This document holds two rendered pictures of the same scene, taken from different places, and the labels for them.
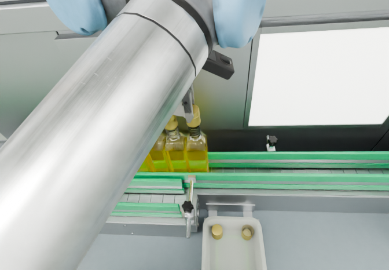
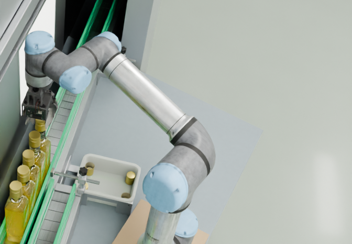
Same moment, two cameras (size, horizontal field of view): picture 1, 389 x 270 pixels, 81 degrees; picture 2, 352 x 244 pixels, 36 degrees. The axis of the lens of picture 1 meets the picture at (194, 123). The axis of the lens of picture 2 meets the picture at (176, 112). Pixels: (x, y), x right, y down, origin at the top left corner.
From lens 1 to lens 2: 146 cm
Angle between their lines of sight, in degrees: 64
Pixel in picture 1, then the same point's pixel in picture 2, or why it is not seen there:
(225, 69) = not seen: hidden behind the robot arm
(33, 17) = not seen: outside the picture
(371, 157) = not seen: hidden behind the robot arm
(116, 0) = (93, 68)
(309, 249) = (107, 140)
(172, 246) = (82, 230)
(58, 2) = (82, 84)
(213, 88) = (8, 107)
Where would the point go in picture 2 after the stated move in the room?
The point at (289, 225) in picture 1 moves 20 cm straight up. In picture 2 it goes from (87, 144) to (91, 112)
